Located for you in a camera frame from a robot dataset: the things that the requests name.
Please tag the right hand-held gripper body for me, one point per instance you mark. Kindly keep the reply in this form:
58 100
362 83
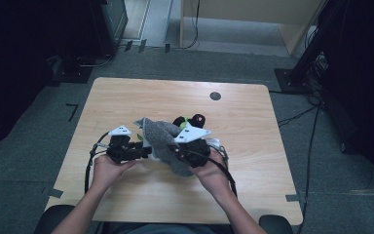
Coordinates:
193 151

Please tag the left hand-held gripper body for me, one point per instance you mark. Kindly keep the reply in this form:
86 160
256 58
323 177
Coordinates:
120 148

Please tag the grey towel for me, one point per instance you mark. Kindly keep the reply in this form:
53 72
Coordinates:
162 139

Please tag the panda plush toy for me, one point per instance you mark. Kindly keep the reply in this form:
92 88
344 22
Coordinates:
197 120

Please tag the person's left hand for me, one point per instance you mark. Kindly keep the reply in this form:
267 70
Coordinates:
108 172

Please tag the person's right hand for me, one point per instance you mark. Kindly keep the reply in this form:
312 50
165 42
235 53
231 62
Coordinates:
212 175

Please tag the dark round table grommet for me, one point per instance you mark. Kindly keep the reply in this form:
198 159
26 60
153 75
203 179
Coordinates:
215 96

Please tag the black angled floor tape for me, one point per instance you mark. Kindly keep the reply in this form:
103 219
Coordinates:
74 110

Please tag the person's dark clothing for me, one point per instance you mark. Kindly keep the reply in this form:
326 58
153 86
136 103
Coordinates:
175 229

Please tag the black floor plate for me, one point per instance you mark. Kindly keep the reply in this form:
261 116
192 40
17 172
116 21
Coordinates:
73 73

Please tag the dark cabinet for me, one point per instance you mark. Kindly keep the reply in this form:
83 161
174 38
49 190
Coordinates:
110 22

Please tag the black metal stand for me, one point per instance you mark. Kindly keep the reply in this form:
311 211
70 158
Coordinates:
305 58

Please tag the light wooden cabinet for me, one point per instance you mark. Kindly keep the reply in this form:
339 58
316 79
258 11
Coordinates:
240 9

